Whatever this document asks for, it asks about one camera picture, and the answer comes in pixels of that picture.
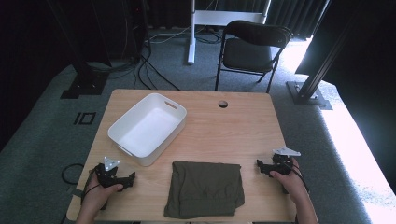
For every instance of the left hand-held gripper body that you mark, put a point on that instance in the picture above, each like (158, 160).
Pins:
(107, 177)

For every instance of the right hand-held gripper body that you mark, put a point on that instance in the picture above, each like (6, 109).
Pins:
(281, 163)

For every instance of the white plastic basket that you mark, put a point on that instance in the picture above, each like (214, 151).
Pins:
(146, 130)

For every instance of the olive green pants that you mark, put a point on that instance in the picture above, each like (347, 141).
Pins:
(204, 189)

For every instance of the person's right hand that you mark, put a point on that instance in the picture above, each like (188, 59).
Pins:
(289, 183)

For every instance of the person's left hand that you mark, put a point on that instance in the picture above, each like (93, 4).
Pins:
(98, 197)

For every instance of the grey tape piece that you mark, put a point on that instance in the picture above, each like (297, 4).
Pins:
(76, 192)

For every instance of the black slanted metal stand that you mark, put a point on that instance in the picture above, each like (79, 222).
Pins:
(306, 93)

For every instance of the black metal stand square base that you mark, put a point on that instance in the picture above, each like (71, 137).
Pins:
(85, 84)

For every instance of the black folding chair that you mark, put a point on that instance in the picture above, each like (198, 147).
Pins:
(249, 53)

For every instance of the dark curtain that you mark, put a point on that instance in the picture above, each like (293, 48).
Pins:
(295, 15)

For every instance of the dark equipment rack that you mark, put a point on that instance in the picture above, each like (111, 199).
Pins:
(124, 28)

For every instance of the white metal desk frame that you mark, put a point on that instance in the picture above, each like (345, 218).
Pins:
(202, 18)

